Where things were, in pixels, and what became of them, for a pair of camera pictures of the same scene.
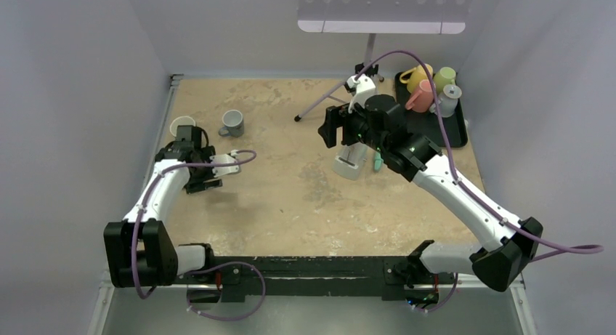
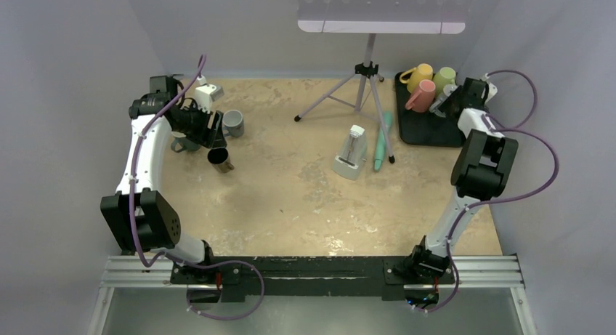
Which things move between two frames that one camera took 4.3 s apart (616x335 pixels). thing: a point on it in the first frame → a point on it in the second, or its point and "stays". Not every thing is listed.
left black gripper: x=207 y=182 → x=210 y=137
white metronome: x=350 y=160 stays
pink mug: x=421 y=100 stays
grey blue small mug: x=234 y=124 stays
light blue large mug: x=447 y=100 stays
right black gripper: x=333 y=120 → x=446 y=106
